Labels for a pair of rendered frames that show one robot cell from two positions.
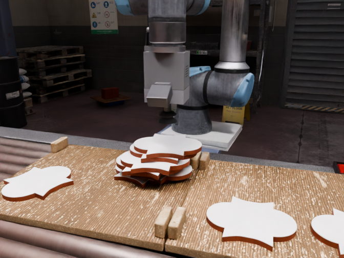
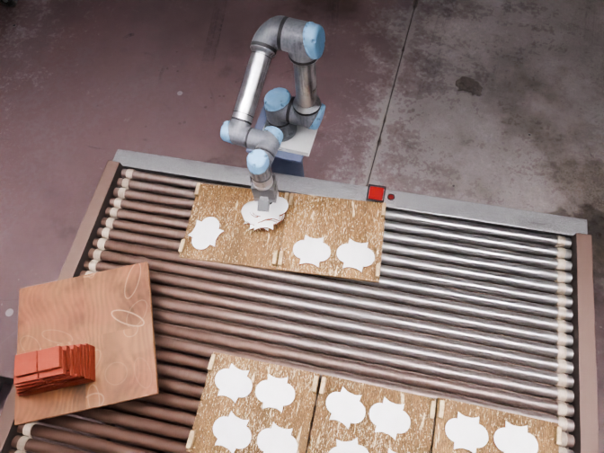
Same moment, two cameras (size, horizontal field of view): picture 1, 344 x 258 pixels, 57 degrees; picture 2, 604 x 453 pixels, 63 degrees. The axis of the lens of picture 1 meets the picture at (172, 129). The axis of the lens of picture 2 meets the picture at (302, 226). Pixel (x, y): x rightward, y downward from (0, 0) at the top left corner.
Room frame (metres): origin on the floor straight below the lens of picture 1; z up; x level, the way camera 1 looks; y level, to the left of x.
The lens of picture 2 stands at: (-0.26, -0.12, 2.80)
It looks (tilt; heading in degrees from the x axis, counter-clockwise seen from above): 65 degrees down; 0
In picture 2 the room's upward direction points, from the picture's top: 8 degrees counter-clockwise
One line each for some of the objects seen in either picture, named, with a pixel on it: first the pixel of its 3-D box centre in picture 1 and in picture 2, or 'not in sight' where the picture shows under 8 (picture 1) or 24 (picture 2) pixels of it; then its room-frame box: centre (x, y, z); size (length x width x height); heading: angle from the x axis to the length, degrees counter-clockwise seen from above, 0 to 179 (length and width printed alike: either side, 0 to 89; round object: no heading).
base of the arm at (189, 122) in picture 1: (192, 115); (279, 122); (1.12, -0.07, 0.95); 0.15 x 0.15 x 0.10
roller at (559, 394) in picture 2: not in sight; (305, 343); (0.12, -0.06, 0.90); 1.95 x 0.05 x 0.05; 71
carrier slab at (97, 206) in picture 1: (100, 181); (235, 225); (0.64, 0.16, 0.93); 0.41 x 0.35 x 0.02; 74
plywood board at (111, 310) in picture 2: not in sight; (85, 339); (0.22, 0.73, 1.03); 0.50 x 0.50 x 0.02; 5
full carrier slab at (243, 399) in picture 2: not in sight; (253, 411); (-0.11, 0.15, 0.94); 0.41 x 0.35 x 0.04; 71
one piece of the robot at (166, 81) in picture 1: (163, 74); (262, 192); (0.65, 0.02, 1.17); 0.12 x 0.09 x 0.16; 166
